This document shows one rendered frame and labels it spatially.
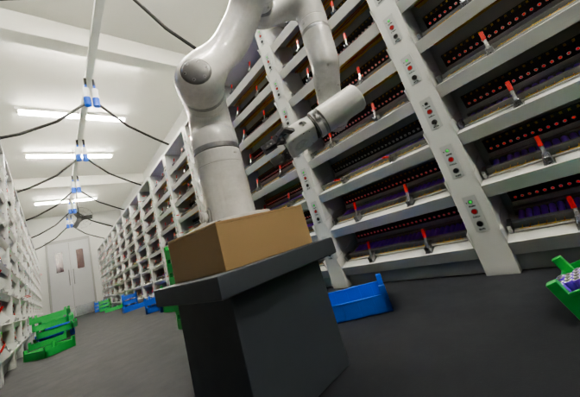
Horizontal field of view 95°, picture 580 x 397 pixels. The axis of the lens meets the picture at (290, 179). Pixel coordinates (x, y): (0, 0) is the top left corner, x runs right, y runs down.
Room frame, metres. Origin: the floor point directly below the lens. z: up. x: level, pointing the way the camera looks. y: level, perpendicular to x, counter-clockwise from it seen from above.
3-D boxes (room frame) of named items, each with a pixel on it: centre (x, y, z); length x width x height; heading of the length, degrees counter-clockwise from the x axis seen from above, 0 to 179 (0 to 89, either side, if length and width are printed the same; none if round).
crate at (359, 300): (1.05, -0.07, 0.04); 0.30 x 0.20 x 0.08; 78
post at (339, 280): (1.52, -0.16, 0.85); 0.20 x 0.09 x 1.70; 134
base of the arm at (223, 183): (0.66, 0.17, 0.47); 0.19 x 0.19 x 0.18
